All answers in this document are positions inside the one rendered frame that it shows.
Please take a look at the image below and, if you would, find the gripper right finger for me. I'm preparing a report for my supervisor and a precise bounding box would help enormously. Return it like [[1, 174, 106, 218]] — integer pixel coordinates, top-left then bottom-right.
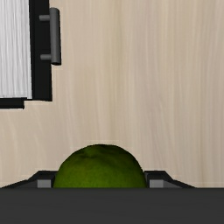
[[143, 170, 179, 189]]

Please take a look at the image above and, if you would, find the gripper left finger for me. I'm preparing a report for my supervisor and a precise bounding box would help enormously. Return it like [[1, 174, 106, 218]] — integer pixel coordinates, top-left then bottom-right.
[[27, 170, 58, 189]]

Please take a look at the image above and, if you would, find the green lime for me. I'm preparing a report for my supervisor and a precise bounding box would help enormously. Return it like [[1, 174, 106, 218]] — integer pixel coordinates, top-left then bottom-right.
[[52, 143, 148, 189]]

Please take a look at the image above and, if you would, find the cabinet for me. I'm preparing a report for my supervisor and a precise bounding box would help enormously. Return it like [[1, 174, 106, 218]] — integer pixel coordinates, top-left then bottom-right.
[[0, 0, 62, 110]]

